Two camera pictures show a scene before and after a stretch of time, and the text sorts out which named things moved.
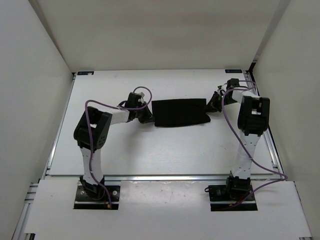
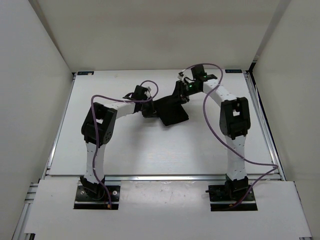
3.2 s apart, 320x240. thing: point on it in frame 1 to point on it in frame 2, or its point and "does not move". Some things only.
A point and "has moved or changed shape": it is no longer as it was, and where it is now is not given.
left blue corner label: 84,73 does not move
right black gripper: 212,106 to 179,92
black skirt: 176,112 has moved or changed shape
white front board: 167,207 does not move
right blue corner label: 233,71 does not move
